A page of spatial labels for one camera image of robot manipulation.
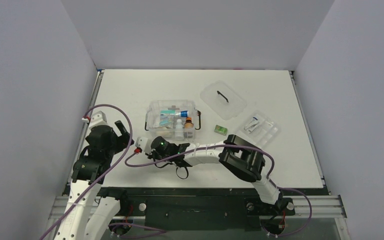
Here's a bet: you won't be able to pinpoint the white bottle green label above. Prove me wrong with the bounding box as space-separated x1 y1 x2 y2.
174 119 184 141

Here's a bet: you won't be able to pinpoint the teal packet of supplies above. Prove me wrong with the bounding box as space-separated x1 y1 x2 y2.
159 110 175 128

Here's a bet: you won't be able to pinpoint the clear plastic medicine box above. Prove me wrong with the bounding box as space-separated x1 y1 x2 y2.
144 99 202 142

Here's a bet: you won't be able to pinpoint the brown bottle orange label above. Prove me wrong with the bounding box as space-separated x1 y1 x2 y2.
184 117 195 132

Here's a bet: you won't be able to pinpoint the white bottle blue label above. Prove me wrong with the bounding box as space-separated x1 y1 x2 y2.
167 110 189 118

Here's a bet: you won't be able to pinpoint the small green box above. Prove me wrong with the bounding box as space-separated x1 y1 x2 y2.
214 125 228 136

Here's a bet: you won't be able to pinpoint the blue white wipe packets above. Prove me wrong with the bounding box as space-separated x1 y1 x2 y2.
243 116 261 133

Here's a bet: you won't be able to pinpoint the clear plastic divider tray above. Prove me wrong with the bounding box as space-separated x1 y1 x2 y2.
234 110 280 149

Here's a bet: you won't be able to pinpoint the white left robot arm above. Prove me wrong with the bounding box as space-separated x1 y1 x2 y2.
54 118 134 240

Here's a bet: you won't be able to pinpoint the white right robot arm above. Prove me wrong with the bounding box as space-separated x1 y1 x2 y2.
144 134 294 214

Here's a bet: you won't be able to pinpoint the clear plastic box lid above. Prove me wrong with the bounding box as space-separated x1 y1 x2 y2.
199 81 247 121

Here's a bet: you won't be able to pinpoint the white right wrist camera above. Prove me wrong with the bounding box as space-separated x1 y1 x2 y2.
135 136 152 154

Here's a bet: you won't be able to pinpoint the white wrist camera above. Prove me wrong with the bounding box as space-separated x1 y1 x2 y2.
81 111 108 130
135 136 152 154

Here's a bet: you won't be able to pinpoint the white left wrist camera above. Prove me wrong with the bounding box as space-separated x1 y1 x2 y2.
81 111 108 130

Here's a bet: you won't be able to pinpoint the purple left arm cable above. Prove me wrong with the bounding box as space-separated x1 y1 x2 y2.
39 104 168 240

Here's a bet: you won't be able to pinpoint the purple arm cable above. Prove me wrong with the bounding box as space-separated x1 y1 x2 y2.
124 144 313 238
39 104 168 240

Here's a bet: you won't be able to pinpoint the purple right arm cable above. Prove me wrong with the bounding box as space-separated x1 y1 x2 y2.
124 144 313 238

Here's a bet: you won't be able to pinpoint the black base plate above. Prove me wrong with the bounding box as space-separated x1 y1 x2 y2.
62 187 330 232

